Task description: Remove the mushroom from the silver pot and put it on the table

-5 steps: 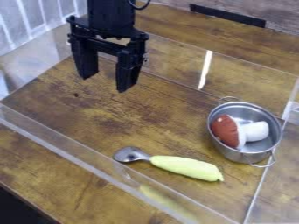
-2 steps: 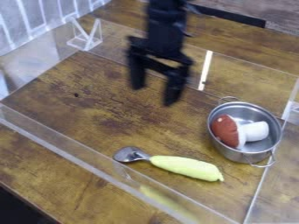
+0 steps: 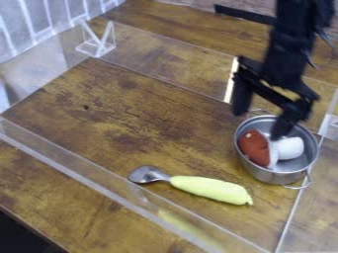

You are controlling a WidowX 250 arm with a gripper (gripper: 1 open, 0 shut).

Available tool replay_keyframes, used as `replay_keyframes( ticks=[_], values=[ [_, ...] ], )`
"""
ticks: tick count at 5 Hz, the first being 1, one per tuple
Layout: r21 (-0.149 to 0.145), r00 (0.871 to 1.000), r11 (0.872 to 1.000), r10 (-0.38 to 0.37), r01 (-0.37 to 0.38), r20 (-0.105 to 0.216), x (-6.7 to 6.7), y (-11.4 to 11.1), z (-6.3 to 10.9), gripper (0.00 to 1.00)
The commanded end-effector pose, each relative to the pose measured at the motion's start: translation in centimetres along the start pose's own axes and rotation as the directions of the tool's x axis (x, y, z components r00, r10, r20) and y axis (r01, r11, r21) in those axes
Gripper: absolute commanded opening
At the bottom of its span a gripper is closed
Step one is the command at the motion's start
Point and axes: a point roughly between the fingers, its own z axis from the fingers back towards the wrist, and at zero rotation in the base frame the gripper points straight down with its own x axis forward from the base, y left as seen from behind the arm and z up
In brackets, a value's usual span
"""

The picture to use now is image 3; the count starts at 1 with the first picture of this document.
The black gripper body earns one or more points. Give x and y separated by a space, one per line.
280 69

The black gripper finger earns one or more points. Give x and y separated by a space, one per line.
242 95
294 112

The red and white toy mushroom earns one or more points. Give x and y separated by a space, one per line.
266 152

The silver metal pot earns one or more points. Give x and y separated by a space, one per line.
279 162

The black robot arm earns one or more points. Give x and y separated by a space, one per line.
302 19

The black strip on table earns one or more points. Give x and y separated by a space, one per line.
246 15

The clear acrylic barrier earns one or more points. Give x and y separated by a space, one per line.
186 224

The spoon with yellow-green handle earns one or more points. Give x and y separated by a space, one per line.
203 187

